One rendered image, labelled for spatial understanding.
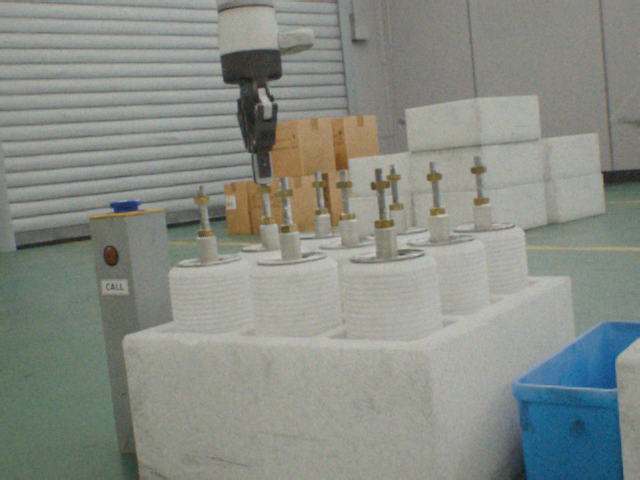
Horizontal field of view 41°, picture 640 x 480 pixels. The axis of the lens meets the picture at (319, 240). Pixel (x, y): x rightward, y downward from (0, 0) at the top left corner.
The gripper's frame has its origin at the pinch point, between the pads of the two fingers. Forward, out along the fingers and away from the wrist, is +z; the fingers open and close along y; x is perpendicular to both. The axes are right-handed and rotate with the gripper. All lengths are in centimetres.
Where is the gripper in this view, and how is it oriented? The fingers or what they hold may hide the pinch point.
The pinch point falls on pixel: (262, 168)
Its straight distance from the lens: 107.5
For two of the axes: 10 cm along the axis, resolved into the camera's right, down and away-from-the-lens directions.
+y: 2.9, 0.6, -9.5
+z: 1.0, 9.9, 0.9
